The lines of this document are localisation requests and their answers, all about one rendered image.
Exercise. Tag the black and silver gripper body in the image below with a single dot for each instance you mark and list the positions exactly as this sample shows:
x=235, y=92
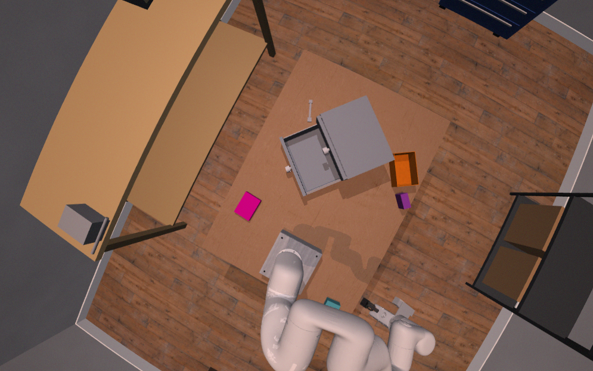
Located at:
x=383, y=316

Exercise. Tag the teal cube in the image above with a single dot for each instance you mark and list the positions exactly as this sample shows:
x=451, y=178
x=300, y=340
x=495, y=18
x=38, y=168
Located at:
x=332, y=303

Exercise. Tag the purple block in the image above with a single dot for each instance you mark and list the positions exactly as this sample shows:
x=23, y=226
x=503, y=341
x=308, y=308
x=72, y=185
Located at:
x=403, y=200

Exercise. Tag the grey cabinet with drawer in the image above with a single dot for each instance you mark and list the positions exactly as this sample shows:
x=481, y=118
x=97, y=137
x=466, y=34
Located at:
x=352, y=131

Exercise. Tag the orange open box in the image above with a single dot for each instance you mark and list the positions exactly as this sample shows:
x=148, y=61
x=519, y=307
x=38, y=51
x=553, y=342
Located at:
x=403, y=170

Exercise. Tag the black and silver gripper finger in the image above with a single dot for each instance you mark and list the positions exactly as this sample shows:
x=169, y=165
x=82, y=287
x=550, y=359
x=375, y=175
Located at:
x=366, y=303

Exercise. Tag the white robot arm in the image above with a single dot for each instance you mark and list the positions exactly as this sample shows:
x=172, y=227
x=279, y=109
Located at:
x=354, y=347

